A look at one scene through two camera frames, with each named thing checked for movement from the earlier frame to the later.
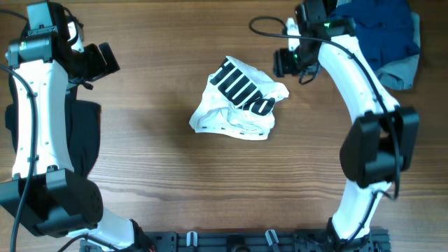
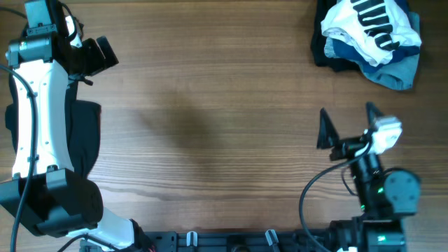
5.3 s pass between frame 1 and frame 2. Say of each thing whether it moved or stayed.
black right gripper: moved
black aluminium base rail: stayed
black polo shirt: stayed
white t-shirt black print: moved
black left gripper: stayed
